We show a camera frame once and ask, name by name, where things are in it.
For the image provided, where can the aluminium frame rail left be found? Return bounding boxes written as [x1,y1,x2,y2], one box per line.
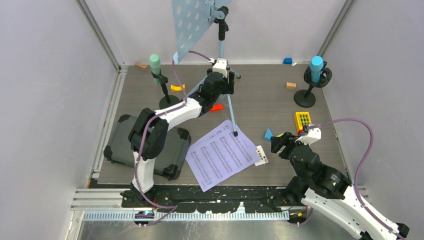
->
[76,0,128,115]

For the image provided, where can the blue toy microphone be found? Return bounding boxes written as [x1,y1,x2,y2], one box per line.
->
[309,55,324,83]

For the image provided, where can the small blue block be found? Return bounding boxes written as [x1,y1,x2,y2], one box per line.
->
[283,57,293,65]

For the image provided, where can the sheet music page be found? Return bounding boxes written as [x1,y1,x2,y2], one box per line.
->
[185,120,240,192]
[185,130,261,192]

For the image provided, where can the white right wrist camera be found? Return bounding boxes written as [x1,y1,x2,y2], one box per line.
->
[295,123,322,145]

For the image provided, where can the blue sloped toy brick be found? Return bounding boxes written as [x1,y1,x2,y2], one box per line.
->
[263,128,274,142]

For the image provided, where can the aluminium frame rail right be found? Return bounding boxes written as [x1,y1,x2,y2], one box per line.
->
[317,0,356,57]

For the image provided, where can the orange rectangular block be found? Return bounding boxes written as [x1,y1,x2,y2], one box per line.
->
[210,104,224,112]

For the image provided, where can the yellow curved wooden block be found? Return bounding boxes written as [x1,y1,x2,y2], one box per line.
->
[170,84,186,92]

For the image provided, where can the purple cable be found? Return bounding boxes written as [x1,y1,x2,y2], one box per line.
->
[134,50,216,226]
[308,117,407,239]

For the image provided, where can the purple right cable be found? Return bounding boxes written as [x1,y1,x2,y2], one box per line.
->
[308,117,407,239]

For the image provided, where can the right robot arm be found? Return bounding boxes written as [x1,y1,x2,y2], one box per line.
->
[270,128,410,240]

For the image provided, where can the grey aluminium carrying case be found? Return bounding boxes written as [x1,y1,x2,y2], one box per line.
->
[103,114,192,181]

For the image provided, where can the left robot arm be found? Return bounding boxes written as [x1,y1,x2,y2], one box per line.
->
[128,68,236,207]

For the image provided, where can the brown wooden block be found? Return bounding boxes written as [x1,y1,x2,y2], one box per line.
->
[134,61,149,71]

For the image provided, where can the mint green toy microphone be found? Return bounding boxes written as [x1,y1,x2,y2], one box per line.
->
[149,54,161,85]

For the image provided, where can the tan wooden block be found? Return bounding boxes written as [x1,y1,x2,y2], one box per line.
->
[285,82,297,90]

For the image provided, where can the black microphone stand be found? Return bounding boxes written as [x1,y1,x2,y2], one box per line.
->
[151,71,180,110]
[293,61,333,108]

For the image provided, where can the black left microphone stand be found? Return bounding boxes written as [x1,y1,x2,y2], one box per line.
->
[151,71,180,110]

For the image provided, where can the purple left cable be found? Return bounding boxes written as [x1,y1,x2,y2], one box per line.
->
[134,50,216,226]

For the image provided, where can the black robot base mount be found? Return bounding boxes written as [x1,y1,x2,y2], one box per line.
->
[120,185,309,214]

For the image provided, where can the face up playing card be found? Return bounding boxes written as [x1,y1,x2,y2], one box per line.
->
[254,145,269,167]

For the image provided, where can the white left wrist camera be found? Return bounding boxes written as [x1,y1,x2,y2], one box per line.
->
[212,58,229,78]

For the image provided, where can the yellow red blue brick block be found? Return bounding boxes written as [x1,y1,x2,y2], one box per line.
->
[294,111,312,135]

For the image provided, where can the aluminium frame rail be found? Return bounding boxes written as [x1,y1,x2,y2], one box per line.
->
[317,0,356,57]
[76,0,128,115]

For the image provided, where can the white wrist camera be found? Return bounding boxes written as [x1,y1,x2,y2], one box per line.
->
[212,58,229,78]
[295,123,322,145]

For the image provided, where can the black right microphone stand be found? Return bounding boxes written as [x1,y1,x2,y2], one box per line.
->
[293,61,333,108]

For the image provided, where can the light blue music stand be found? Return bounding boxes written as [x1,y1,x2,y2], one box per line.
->
[171,0,242,138]

